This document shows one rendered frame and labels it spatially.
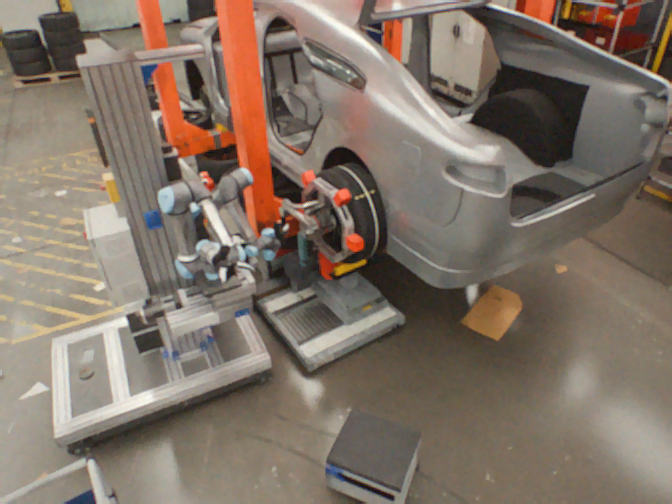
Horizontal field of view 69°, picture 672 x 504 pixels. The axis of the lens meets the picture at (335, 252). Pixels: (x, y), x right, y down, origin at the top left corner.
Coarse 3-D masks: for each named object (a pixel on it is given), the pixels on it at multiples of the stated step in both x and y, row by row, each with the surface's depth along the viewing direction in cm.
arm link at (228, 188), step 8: (224, 184) 278; (232, 184) 279; (224, 192) 278; (232, 192) 279; (224, 200) 279; (232, 200) 279; (232, 208) 281; (240, 208) 284; (232, 216) 284; (240, 216) 283; (240, 224) 284; (248, 224) 287; (240, 232) 287; (248, 232) 286; (248, 240) 288; (256, 240) 290; (248, 248) 288; (256, 248) 289; (264, 248) 295
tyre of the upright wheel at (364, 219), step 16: (320, 176) 325; (336, 176) 309; (352, 176) 310; (368, 176) 312; (352, 192) 302; (368, 192) 306; (352, 208) 303; (368, 208) 304; (368, 224) 305; (384, 224) 312; (368, 240) 311; (384, 240) 320; (352, 256) 324; (368, 256) 327
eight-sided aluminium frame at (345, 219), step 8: (312, 184) 319; (320, 184) 313; (328, 184) 313; (304, 192) 334; (312, 192) 334; (328, 192) 305; (304, 200) 339; (336, 208) 303; (344, 208) 304; (344, 216) 304; (344, 224) 301; (352, 224) 303; (344, 232) 305; (352, 232) 307; (312, 240) 350; (320, 240) 349; (344, 240) 308; (320, 248) 343; (328, 248) 342; (344, 248) 312; (328, 256) 336; (336, 256) 326; (344, 256) 315
